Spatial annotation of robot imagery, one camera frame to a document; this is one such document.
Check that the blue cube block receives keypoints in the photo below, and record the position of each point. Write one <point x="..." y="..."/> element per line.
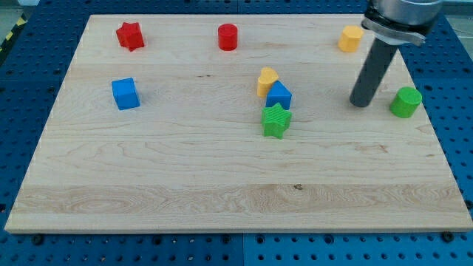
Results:
<point x="125" y="94"/>

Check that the green star block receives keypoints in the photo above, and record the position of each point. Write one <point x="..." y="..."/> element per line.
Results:
<point x="275" y="121"/>

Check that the red cylinder block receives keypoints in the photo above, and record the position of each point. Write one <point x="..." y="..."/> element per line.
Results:
<point x="227" y="37"/>

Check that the green cylinder block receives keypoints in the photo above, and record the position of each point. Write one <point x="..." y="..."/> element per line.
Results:
<point x="406" y="101"/>

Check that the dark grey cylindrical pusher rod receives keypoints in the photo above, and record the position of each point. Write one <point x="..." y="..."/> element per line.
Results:
<point x="372" y="73"/>

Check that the light wooden board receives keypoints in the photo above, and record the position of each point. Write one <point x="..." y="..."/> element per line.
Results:
<point x="192" y="158"/>

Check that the red star block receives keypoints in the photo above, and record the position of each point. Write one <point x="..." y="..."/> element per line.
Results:
<point x="130" y="36"/>

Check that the yellow heart block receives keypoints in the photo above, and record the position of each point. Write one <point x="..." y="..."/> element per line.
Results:
<point x="268" y="76"/>

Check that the yellow hexagon block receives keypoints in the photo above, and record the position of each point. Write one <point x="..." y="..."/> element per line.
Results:
<point x="350" y="38"/>

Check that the blue triangle block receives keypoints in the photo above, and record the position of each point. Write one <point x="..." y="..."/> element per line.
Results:
<point x="279" y="93"/>

